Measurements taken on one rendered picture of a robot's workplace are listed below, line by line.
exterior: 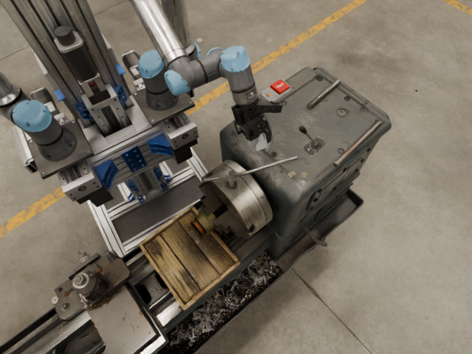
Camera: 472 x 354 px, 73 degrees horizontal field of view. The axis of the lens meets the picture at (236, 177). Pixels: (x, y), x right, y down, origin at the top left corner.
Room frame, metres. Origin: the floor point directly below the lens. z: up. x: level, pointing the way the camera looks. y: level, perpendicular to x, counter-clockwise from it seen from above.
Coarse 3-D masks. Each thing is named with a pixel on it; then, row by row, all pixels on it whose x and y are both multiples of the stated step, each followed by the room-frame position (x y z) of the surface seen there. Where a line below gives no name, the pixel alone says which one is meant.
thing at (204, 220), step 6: (198, 216) 0.48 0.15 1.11; (204, 216) 0.48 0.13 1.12; (210, 216) 0.48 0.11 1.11; (192, 222) 0.46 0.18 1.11; (198, 222) 0.46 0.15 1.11; (204, 222) 0.45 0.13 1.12; (210, 222) 0.45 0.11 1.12; (198, 228) 0.43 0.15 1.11; (204, 228) 0.43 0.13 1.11; (210, 228) 0.44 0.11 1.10; (198, 234) 0.43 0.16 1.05; (204, 234) 0.42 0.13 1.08
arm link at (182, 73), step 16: (128, 0) 0.97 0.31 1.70; (144, 0) 0.91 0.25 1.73; (144, 16) 0.88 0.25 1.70; (160, 16) 0.87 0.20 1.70; (160, 32) 0.82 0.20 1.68; (160, 48) 0.79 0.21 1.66; (176, 48) 0.78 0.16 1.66; (176, 64) 0.74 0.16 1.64; (192, 64) 0.74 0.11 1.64; (176, 80) 0.69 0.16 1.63; (192, 80) 0.70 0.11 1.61
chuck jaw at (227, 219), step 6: (222, 216) 0.48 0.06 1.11; (228, 216) 0.48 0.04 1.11; (234, 216) 0.47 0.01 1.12; (216, 222) 0.46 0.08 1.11; (222, 222) 0.45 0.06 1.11; (228, 222) 0.45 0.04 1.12; (234, 222) 0.45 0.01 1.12; (216, 228) 0.44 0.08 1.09; (222, 228) 0.44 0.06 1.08; (228, 228) 0.43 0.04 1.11; (234, 228) 0.42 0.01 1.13; (240, 228) 0.42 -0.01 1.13; (246, 228) 0.42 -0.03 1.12; (252, 228) 0.42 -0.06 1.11; (240, 234) 0.41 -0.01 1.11
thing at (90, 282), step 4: (84, 272) 0.28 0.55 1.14; (88, 272) 0.28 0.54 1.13; (88, 276) 0.26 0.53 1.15; (88, 280) 0.24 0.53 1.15; (92, 280) 0.25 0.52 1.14; (84, 284) 0.23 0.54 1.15; (88, 284) 0.23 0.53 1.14; (92, 284) 0.23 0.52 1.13; (76, 288) 0.22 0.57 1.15; (80, 288) 0.22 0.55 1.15; (84, 288) 0.22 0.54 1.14; (88, 288) 0.22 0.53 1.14; (92, 288) 0.22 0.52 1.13; (80, 292) 0.21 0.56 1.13; (84, 292) 0.21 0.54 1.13
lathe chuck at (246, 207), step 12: (216, 168) 0.66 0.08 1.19; (228, 168) 0.63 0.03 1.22; (216, 180) 0.58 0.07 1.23; (240, 180) 0.57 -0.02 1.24; (216, 192) 0.56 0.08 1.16; (228, 192) 0.52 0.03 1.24; (240, 192) 0.52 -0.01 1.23; (252, 192) 0.52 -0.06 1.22; (228, 204) 0.50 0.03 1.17; (240, 204) 0.48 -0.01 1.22; (252, 204) 0.48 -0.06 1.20; (240, 216) 0.44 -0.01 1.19; (252, 216) 0.45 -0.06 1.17; (264, 216) 0.46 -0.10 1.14
